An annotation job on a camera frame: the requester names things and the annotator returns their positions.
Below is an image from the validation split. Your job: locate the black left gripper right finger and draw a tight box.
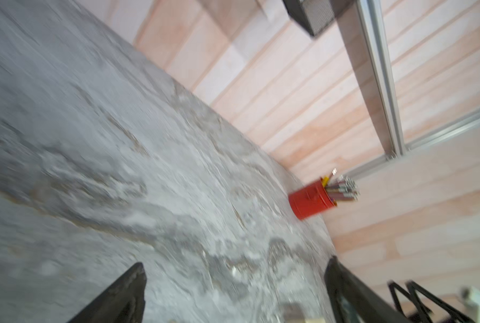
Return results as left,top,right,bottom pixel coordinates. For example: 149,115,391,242
324,256,409,322

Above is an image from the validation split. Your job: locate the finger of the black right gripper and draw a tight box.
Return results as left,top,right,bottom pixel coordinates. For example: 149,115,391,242
387,281,475,322

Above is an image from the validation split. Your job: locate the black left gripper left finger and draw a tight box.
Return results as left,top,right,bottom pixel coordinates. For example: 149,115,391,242
69,262,147,323

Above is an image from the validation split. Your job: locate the pale wooden block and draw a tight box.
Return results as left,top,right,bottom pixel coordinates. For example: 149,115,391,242
280,303,326,323

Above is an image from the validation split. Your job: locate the red metal pencil bucket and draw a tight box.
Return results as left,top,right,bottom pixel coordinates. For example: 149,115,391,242
288,179,336,221

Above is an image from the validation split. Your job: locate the bundle of pencils and pens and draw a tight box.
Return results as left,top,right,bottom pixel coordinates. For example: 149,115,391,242
320,168,360,203

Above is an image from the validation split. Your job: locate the black mesh wall basket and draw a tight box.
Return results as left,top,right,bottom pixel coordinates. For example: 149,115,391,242
283,0,354,38

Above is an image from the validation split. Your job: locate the aluminium frame rail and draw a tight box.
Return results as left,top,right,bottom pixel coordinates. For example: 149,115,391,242
346,1,480,180

